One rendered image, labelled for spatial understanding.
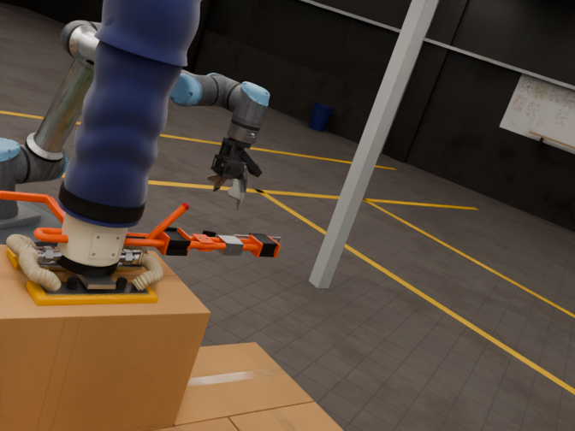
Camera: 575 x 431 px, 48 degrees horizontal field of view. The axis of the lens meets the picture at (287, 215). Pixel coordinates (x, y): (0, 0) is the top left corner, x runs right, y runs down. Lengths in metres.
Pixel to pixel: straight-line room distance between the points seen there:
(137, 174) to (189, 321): 0.46
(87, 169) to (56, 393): 0.59
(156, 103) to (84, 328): 0.60
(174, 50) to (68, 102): 0.92
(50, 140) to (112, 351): 1.05
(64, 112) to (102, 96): 0.86
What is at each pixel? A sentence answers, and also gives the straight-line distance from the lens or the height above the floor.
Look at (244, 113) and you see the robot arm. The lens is 1.90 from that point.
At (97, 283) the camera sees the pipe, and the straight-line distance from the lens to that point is 1.78.
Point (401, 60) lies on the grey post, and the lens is 4.66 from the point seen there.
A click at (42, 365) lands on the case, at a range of 1.76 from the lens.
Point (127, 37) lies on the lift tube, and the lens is 1.61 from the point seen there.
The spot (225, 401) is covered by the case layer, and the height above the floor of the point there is 0.54.
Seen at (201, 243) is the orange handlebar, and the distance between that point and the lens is 1.99.
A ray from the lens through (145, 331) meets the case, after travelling 1.82.
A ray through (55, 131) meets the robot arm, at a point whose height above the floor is 1.14.
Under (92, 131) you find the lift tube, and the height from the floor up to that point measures 1.38.
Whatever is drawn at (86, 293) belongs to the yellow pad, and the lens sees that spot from 1.77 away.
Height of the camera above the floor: 1.77
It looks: 16 degrees down
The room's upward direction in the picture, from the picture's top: 19 degrees clockwise
